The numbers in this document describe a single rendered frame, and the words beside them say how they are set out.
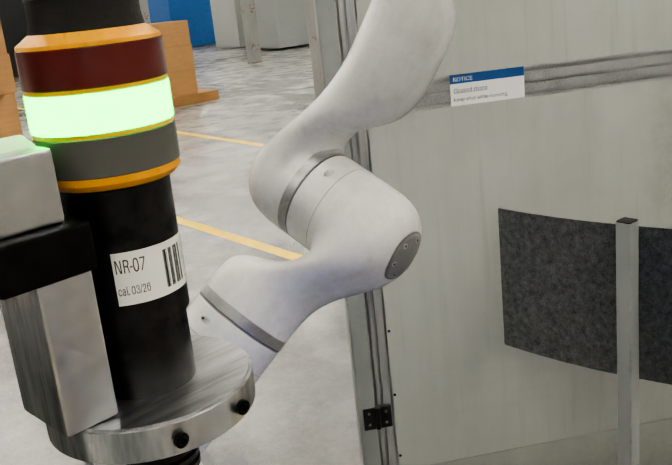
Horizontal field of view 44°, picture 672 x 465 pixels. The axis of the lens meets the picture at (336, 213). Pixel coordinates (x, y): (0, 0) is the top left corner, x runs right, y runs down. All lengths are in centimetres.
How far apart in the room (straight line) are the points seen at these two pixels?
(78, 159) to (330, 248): 70
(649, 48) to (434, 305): 89
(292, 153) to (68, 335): 74
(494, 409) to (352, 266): 161
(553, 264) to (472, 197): 27
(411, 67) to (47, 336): 71
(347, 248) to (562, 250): 132
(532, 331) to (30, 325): 213
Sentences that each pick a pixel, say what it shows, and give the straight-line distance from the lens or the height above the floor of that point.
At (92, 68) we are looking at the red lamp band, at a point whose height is 157.
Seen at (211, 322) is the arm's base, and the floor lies 122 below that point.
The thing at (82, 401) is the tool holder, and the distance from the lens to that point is 27.
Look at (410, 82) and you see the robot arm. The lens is 93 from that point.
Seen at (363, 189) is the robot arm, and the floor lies 135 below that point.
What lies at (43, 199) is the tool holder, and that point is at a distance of 25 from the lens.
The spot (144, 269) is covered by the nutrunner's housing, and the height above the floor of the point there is 150.
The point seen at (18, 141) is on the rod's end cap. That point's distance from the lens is 25.
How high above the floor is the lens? 158
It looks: 16 degrees down
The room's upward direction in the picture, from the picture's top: 6 degrees counter-clockwise
